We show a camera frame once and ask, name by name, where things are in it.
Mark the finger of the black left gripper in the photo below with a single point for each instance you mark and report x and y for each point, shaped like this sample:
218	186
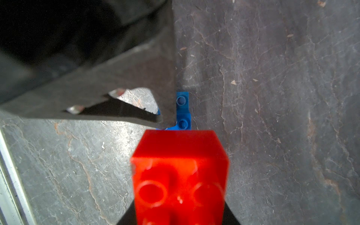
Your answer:
89	60

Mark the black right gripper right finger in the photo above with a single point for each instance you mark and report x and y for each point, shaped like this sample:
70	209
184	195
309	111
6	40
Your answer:
228	217

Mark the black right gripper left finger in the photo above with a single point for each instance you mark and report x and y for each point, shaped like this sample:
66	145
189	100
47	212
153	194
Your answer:
129	217

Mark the red lego brick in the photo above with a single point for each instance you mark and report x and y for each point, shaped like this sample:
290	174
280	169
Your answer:
179	178

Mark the blue square lego brick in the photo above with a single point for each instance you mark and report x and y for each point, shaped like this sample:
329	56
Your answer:
183	116

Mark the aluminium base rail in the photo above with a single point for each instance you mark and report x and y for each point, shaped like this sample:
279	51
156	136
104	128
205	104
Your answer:
15	207

